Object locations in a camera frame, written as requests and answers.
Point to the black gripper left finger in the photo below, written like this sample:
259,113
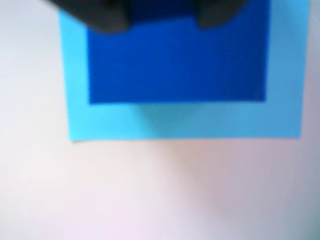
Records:
100,12

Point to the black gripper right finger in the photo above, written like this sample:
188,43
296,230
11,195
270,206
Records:
215,12

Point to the light blue paper square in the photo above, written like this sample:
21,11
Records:
225,122

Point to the large blue cube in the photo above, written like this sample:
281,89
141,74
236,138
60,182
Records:
175,70

